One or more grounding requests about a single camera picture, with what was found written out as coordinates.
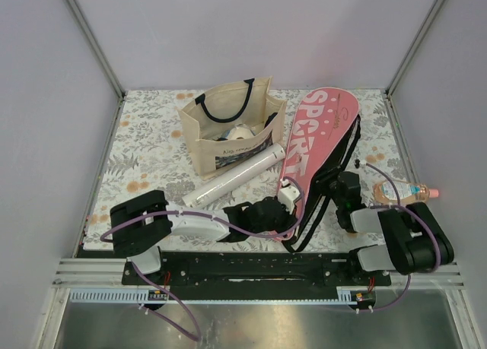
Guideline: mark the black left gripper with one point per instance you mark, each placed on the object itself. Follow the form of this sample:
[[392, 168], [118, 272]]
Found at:
[[290, 220]]

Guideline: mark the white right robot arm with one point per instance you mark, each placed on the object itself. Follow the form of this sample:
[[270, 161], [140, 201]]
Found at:
[[414, 240]]

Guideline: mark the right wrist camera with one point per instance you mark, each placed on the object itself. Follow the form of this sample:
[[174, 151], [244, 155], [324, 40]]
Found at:
[[360, 163]]

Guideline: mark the clear bottle pink cap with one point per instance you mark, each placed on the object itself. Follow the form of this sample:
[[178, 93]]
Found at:
[[387, 193]]

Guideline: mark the white tape roll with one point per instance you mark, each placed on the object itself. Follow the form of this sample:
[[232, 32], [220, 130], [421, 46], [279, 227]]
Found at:
[[239, 132]]

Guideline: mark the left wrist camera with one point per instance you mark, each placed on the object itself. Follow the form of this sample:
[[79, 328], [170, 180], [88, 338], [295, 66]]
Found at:
[[288, 195]]

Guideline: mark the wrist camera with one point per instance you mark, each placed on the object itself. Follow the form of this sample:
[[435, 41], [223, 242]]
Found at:
[[288, 195], [360, 163]]

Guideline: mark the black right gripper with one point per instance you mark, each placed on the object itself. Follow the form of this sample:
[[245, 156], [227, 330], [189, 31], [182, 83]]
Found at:
[[321, 183]]

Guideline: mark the white shuttlecock tube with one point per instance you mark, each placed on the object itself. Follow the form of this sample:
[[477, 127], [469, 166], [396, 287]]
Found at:
[[235, 177]]

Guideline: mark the beige canvas tote bag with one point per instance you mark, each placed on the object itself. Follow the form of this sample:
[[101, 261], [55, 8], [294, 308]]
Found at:
[[207, 119]]

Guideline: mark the floral table mat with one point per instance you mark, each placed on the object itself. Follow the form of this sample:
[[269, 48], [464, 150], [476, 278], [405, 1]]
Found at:
[[148, 152]]

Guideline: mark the white slotted cable duct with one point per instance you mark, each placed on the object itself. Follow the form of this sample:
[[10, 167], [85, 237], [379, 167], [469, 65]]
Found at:
[[112, 295]]

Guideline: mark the pink racket cover bag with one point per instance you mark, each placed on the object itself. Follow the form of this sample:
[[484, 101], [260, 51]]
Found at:
[[322, 138]]

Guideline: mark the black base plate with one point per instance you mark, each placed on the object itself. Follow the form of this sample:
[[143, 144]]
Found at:
[[245, 276]]

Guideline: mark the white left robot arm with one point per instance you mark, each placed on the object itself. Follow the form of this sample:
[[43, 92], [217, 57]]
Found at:
[[140, 224]]

